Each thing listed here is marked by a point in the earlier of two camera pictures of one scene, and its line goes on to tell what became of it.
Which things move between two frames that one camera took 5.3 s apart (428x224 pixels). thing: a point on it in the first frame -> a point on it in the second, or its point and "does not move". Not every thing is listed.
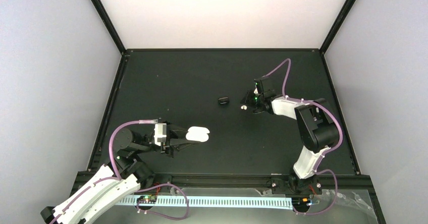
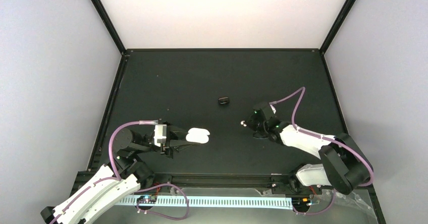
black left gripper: (172, 131) does not move
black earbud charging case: (223, 100) does not move
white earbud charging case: (198, 133) does not move
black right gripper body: (252, 102) -> (258, 127)
